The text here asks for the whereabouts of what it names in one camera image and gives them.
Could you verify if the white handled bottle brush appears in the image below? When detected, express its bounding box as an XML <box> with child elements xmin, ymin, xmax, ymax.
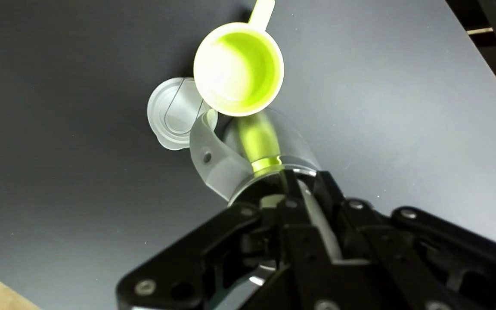
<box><xmin>296</xmin><ymin>177</ymin><xmax>343</xmax><ymax>263</ymax></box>

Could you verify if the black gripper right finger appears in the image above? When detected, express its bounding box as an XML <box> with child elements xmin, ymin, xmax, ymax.
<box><xmin>315</xmin><ymin>170</ymin><xmax>496</xmax><ymax>310</ymax></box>

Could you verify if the yellow-green mug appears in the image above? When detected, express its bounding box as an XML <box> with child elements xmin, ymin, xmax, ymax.
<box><xmin>191</xmin><ymin>0</ymin><xmax>287</xmax><ymax>118</ymax></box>

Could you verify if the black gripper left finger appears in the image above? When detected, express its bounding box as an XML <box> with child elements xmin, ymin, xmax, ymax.
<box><xmin>115</xmin><ymin>170</ymin><xmax>344</xmax><ymax>310</ymax></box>

